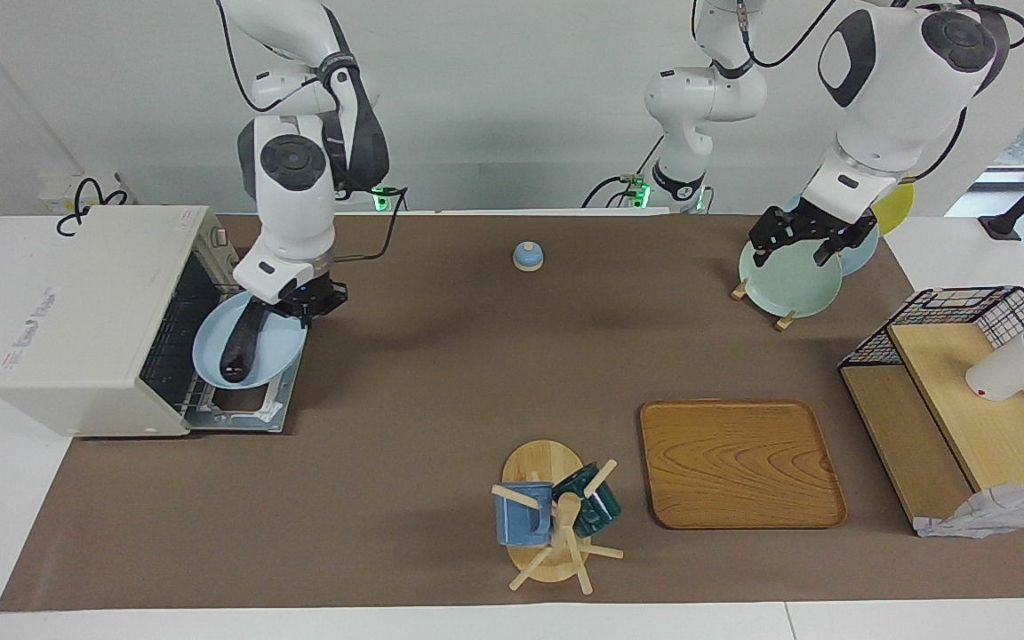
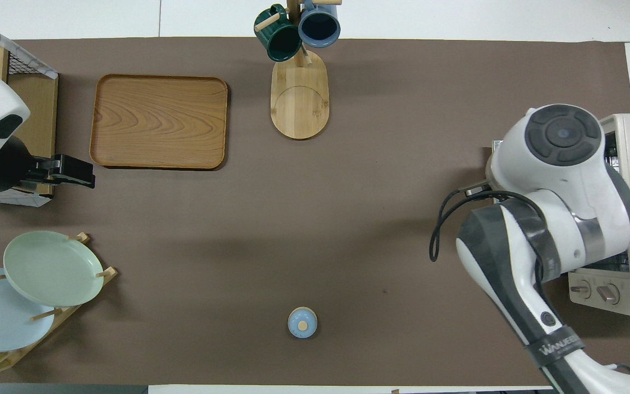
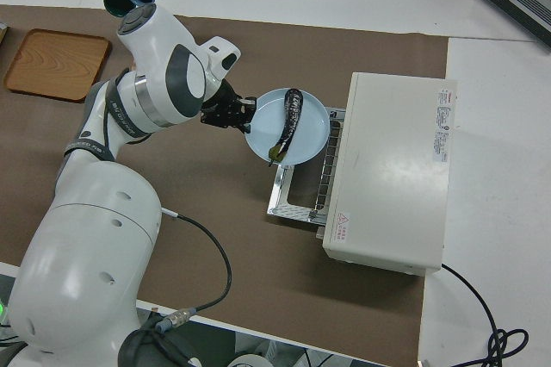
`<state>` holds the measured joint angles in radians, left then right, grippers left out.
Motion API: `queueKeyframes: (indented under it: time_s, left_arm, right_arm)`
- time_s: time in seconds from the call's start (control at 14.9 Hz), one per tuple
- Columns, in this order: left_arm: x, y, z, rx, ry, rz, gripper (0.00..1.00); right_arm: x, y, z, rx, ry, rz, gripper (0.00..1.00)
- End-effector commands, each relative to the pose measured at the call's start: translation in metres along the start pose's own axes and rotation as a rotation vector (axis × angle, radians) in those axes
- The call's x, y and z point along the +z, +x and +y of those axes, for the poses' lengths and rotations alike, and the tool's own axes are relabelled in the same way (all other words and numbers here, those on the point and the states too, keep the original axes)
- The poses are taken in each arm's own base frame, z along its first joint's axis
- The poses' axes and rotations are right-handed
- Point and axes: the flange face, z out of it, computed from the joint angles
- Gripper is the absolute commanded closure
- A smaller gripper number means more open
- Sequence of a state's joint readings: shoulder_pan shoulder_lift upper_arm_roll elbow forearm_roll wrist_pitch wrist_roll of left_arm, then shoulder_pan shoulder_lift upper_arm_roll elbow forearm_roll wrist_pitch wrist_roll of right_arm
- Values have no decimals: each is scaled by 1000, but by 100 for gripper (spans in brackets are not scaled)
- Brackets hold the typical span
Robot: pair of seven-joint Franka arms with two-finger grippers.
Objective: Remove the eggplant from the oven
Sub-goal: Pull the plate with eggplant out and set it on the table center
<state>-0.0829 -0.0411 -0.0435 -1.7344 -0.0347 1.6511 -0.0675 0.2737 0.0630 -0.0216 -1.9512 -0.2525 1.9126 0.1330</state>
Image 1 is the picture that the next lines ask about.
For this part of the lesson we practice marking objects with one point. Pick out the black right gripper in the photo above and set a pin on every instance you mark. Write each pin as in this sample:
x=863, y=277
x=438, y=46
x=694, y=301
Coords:
x=316, y=298

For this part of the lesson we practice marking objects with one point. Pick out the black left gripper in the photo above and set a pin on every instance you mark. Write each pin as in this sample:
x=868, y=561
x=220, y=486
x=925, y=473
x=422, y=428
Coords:
x=810, y=222

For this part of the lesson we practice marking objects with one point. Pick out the light blue ridged plate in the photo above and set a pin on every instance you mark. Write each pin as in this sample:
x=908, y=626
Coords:
x=276, y=347

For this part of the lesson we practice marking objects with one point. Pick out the dark purple eggplant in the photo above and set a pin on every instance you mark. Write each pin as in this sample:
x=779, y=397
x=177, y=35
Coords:
x=241, y=347

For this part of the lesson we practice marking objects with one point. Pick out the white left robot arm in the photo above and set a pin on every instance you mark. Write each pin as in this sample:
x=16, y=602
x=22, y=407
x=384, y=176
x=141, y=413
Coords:
x=885, y=89

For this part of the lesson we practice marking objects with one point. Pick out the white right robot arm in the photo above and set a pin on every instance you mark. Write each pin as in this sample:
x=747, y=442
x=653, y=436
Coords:
x=294, y=178

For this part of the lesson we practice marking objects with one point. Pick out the beige toaster oven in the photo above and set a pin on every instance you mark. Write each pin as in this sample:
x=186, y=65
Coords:
x=85, y=320

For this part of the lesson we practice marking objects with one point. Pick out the pale green plate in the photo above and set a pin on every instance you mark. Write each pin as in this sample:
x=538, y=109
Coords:
x=788, y=284

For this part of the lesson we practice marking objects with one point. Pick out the light blue smooth plate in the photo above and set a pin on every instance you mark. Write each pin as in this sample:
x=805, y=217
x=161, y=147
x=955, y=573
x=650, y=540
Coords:
x=859, y=258

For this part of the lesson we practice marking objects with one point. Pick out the wooden plate rack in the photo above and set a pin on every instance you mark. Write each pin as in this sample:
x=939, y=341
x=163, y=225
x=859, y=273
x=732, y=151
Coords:
x=785, y=322

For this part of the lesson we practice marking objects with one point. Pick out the yellow plate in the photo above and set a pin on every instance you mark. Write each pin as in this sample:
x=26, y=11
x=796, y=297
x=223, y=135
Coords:
x=894, y=209

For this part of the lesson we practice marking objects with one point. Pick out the brown table mat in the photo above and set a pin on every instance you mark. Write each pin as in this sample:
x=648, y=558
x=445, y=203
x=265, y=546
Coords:
x=432, y=382

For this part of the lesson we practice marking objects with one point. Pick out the wooden serving tray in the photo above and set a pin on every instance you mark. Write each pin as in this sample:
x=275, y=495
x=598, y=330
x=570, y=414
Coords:
x=739, y=467

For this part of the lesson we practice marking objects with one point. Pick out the small blue lidded jar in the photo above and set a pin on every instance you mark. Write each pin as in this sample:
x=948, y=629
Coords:
x=528, y=258

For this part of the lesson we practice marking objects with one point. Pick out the white cup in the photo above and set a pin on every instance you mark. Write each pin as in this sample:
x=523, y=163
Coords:
x=1005, y=369

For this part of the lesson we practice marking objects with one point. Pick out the wooden mug tree stand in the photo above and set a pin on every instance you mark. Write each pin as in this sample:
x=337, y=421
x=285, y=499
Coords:
x=543, y=462

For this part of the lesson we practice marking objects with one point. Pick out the blue mug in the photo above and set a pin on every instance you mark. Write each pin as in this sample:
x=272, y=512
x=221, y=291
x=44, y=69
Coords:
x=521, y=520

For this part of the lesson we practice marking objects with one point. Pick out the dark green mug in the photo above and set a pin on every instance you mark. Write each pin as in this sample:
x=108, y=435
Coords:
x=596, y=511

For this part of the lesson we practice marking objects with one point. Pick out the marble patterned cloth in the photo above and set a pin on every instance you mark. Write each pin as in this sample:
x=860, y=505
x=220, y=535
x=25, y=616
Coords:
x=992, y=516

